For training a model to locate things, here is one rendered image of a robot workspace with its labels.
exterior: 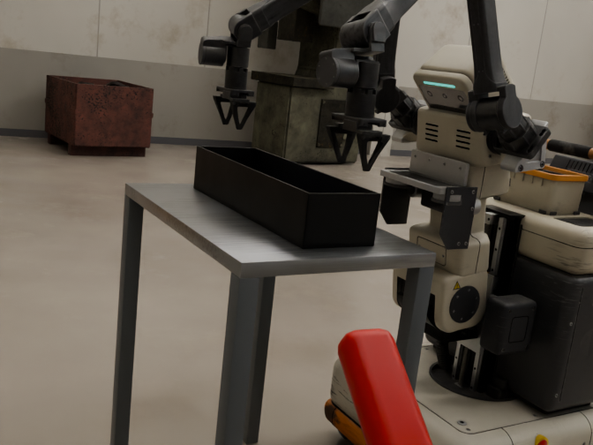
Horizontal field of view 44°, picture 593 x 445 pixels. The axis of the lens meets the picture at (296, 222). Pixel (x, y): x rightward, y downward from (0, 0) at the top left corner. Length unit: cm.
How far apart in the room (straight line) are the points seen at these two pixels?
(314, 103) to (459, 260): 614
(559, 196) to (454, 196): 41
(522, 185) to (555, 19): 909
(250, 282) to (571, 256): 99
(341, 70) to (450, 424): 104
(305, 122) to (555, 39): 456
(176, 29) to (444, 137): 674
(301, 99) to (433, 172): 595
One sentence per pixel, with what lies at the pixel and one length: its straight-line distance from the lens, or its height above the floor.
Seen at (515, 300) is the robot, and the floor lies 60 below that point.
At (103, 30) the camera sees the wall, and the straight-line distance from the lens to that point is 837.
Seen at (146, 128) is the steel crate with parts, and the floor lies 29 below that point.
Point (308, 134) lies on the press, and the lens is 800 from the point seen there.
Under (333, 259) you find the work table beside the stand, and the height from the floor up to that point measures 80.
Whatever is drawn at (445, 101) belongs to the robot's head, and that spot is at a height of 109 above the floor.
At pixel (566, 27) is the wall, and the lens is 1139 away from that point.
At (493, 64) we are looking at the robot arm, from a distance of 174.
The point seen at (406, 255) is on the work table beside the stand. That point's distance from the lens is 151.
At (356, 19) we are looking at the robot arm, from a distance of 148.
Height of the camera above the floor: 117
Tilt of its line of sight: 13 degrees down
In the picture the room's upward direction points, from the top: 6 degrees clockwise
